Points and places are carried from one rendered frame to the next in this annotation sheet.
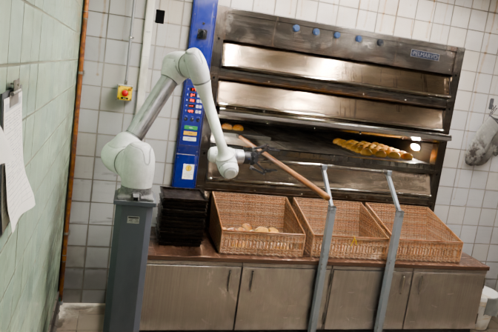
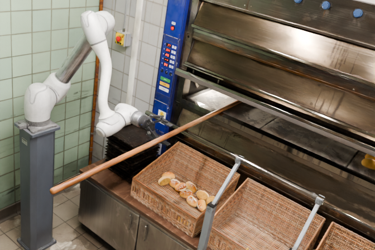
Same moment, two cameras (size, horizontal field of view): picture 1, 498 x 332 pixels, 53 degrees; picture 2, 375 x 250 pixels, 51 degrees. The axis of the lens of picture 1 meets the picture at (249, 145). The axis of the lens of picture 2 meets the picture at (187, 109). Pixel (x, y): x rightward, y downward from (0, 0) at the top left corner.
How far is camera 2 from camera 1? 250 cm
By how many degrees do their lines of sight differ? 49
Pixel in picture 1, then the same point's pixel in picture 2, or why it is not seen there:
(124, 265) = (23, 171)
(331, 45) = (317, 18)
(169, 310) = (94, 219)
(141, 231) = (28, 152)
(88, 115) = not seen: hidden behind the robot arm
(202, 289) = (113, 217)
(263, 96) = (231, 65)
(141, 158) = (28, 97)
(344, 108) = (322, 100)
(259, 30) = not seen: outside the picture
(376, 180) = (355, 202)
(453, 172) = not seen: outside the picture
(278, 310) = not seen: outside the picture
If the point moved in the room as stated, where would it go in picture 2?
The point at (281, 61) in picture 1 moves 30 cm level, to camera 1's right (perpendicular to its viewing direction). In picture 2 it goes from (253, 29) to (291, 44)
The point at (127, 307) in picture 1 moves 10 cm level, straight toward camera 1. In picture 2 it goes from (27, 201) to (12, 206)
